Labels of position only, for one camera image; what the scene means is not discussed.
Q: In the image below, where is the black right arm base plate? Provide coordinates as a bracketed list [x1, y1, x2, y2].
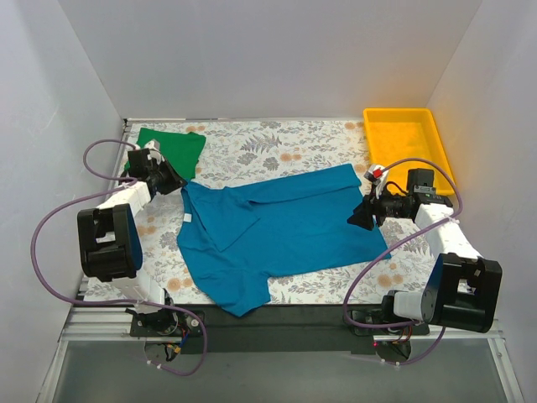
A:
[348, 308, 430, 338]

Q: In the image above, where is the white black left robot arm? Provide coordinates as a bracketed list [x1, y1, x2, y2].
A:
[77, 148, 187, 336]

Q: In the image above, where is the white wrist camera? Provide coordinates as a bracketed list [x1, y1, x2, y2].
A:
[364, 164, 388, 199]
[143, 139, 164, 165]

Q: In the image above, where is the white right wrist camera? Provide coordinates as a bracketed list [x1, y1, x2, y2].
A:
[364, 164, 388, 199]

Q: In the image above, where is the blue t shirt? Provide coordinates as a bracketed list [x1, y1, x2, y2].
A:
[177, 164, 387, 317]

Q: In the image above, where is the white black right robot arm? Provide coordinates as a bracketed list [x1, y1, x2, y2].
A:
[347, 165, 503, 334]

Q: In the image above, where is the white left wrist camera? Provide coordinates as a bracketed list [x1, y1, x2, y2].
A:
[143, 139, 164, 165]

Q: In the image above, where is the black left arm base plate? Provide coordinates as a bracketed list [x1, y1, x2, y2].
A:
[125, 308, 205, 337]

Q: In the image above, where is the green folded t shirt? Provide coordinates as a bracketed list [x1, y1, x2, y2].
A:
[137, 128, 206, 181]

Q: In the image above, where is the floral patterned table mat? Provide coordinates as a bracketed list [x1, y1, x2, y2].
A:
[123, 120, 435, 304]

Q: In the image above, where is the aluminium frame rail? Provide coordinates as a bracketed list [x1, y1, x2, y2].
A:
[39, 305, 524, 402]

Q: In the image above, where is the yellow plastic bin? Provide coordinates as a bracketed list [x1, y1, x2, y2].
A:
[363, 107, 451, 175]

